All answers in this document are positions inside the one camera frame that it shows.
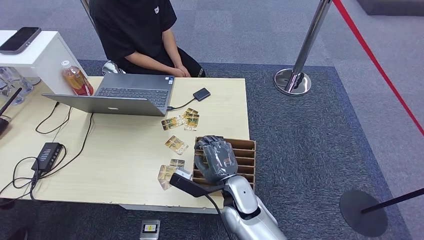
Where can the red barrier belt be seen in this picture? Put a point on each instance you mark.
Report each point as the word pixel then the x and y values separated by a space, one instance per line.
pixel 374 61

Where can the person's left hand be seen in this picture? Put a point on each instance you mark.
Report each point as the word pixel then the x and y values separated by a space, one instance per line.
pixel 184 70

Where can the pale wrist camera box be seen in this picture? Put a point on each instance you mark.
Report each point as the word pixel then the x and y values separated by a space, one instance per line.
pixel 184 173

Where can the grey laptop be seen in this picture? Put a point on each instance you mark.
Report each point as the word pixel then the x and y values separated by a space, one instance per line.
pixel 132 94

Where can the black power hub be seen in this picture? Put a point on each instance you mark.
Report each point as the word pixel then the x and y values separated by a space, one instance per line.
pixel 47 156

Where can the chrome stanchion post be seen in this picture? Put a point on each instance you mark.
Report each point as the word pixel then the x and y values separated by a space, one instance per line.
pixel 308 43

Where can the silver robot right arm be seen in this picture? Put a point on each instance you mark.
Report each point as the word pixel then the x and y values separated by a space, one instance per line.
pixel 243 202

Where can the black smartphone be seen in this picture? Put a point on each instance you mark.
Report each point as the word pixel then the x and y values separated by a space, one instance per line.
pixel 20 40

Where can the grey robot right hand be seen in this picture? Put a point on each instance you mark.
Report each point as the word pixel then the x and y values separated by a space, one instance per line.
pixel 218 162

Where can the white box shelf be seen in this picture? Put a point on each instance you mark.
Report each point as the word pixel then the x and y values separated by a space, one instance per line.
pixel 39 54

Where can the black router with antenna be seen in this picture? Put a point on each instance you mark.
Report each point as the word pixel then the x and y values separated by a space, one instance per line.
pixel 10 101

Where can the person's right forearm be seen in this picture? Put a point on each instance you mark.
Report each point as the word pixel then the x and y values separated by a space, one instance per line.
pixel 147 62

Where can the wooden card organizer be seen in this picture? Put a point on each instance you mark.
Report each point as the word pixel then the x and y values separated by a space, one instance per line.
pixel 245 155

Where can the light wooden desk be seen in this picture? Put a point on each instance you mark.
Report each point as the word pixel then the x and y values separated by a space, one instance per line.
pixel 116 159

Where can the chrome chair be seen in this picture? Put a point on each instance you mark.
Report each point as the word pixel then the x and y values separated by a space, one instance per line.
pixel 111 67

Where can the dark blue rug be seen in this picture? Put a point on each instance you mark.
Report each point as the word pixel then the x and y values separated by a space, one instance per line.
pixel 298 139

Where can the clear plastic bottles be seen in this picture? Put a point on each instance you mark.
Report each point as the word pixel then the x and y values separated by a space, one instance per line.
pixel 15 84

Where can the dark grey platform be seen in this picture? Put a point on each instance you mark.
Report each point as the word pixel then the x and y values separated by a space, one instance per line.
pixel 391 7

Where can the black stanchion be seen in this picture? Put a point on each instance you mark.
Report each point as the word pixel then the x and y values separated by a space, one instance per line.
pixel 362 215

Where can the person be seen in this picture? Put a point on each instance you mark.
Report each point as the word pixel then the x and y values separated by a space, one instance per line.
pixel 132 30

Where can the orange drink bottle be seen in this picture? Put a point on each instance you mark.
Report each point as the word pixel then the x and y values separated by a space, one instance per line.
pixel 76 81

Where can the black external drive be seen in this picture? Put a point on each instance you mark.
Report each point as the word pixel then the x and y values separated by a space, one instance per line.
pixel 201 94

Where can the person's right hand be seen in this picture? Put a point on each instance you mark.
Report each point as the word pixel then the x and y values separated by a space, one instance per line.
pixel 175 71

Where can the black camera bracket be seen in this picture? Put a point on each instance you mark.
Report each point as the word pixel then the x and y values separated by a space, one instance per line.
pixel 192 187

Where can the grey floor device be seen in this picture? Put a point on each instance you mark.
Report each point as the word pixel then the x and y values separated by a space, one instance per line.
pixel 149 229

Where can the person's left forearm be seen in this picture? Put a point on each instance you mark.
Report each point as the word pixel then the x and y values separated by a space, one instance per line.
pixel 172 46

